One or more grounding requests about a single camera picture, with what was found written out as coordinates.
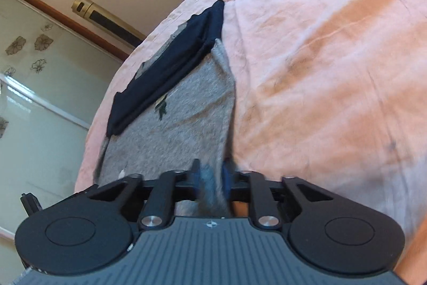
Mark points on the grey sweater with navy sleeves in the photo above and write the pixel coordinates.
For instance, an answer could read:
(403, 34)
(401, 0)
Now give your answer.
(186, 124)

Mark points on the flower print glass sliding door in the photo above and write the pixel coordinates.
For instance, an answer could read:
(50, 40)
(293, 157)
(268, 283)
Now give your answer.
(43, 138)

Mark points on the brown wooden door frame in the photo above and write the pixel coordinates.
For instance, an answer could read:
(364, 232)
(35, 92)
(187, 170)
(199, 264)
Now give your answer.
(66, 19)

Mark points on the pink bed sheet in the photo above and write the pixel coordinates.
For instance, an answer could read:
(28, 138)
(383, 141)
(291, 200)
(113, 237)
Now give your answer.
(317, 71)

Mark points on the gold tower air conditioner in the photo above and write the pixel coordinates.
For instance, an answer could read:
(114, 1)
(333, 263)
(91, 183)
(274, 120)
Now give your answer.
(103, 21)

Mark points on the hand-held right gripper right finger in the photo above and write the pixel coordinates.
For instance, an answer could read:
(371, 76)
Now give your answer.
(227, 175)

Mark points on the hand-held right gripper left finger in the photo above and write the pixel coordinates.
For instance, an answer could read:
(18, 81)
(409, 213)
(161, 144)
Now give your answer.
(196, 175)

